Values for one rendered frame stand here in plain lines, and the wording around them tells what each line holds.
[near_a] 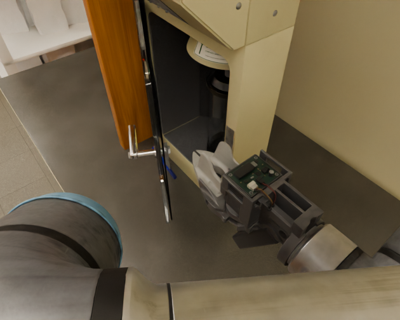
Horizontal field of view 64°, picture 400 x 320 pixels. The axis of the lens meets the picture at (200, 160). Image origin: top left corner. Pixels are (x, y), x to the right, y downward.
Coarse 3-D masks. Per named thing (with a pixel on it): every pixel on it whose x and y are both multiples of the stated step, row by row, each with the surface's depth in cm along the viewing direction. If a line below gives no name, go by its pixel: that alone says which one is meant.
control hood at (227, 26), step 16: (176, 0) 37; (192, 0) 37; (208, 0) 39; (224, 0) 40; (240, 0) 42; (192, 16) 39; (208, 16) 40; (224, 16) 42; (240, 16) 44; (208, 32) 44; (224, 32) 44; (240, 32) 46
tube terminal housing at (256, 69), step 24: (144, 0) 65; (264, 0) 45; (288, 0) 48; (264, 24) 48; (288, 24) 51; (216, 48) 54; (240, 48) 49; (264, 48) 51; (288, 48) 55; (240, 72) 52; (264, 72) 55; (240, 96) 55; (264, 96) 60; (240, 120) 59; (264, 120) 65; (168, 144) 92; (240, 144) 65; (264, 144) 72; (192, 168) 86
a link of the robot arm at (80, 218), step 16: (64, 192) 32; (16, 208) 30; (32, 208) 26; (48, 208) 26; (64, 208) 27; (80, 208) 28; (96, 208) 31; (0, 224) 22; (16, 224) 21; (32, 224) 22; (48, 224) 22; (64, 224) 24; (80, 224) 25; (96, 224) 27; (112, 224) 31; (64, 240) 21; (80, 240) 23; (96, 240) 25; (112, 240) 29; (96, 256) 23; (112, 256) 27
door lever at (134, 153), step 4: (132, 124) 67; (128, 128) 66; (132, 128) 66; (136, 128) 67; (128, 132) 65; (132, 132) 65; (136, 132) 66; (132, 136) 64; (136, 136) 65; (132, 140) 63; (136, 140) 64; (132, 144) 63; (136, 144) 63; (132, 148) 62; (136, 148) 62; (128, 152) 62; (132, 152) 61; (136, 152) 61; (140, 152) 62; (144, 152) 62; (148, 152) 62; (152, 152) 62; (128, 156) 61; (132, 156) 61; (136, 156) 61; (140, 156) 62
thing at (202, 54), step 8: (192, 40) 63; (192, 48) 63; (200, 48) 61; (208, 48) 60; (192, 56) 63; (200, 56) 62; (208, 56) 61; (216, 56) 60; (208, 64) 61; (216, 64) 61; (224, 64) 60
